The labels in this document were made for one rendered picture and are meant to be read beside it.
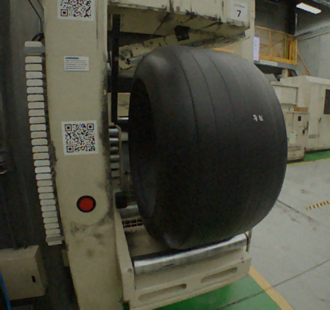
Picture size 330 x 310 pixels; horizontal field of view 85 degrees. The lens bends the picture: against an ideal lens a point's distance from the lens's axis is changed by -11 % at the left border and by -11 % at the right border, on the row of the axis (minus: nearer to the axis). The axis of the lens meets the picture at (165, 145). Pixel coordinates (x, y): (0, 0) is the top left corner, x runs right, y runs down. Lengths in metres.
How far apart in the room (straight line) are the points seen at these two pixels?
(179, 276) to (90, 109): 0.46
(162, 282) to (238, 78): 0.50
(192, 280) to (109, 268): 0.23
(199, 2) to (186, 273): 0.92
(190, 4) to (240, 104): 0.59
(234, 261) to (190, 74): 0.51
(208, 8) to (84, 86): 0.63
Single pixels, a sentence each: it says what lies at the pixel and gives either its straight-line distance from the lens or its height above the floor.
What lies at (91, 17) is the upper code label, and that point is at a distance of 0.51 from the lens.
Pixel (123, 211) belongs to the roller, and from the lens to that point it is 0.77.
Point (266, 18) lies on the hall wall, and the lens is 14.61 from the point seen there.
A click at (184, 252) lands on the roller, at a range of 0.57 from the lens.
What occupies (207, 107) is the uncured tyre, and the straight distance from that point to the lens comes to 0.34.
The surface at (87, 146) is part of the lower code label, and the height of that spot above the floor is 1.20.
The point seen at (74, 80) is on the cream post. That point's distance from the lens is 0.47.
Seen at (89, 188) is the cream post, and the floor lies 1.10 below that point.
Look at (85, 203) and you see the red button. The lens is 0.51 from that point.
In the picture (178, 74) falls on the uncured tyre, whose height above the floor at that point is 1.34.
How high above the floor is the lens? 1.28
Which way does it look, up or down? 11 degrees down
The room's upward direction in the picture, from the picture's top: straight up
